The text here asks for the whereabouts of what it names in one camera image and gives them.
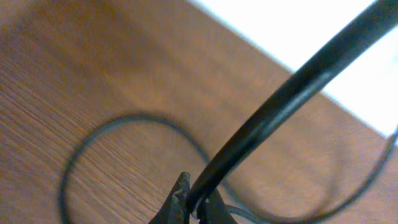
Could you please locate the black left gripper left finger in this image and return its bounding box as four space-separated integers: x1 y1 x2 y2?
149 172 190 224

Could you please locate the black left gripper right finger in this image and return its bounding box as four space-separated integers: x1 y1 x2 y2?
198 190 237 224

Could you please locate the black pulled-out cable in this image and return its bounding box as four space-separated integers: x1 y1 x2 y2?
58 0 398 224

